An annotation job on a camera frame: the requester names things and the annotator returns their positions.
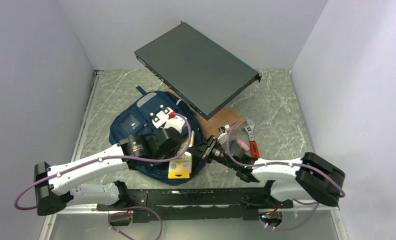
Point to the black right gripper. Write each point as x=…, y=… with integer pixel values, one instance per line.
x=205, y=149

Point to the yellow crayon box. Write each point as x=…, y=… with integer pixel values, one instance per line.
x=180, y=168

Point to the pink highlighter pen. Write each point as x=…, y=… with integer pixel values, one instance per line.
x=242, y=144

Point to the navy blue student backpack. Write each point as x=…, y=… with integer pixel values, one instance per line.
x=141, y=118

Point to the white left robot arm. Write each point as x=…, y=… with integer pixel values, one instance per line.
x=65, y=185

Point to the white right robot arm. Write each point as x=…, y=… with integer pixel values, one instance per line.
x=309, y=177

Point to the brown wooden base board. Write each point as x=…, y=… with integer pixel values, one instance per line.
x=225, y=116

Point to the dark grey rack unit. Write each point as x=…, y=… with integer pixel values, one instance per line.
x=200, y=71

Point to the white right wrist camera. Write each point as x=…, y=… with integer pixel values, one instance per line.
x=223, y=133

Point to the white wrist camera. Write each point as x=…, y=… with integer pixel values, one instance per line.
x=223, y=133
x=174, y=121

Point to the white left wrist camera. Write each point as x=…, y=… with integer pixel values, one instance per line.
x=174, y=121

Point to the red handled adjustable wrench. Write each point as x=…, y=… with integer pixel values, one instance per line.
x=249, y=128

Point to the black front rail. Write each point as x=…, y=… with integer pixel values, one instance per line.
x=244, y=203

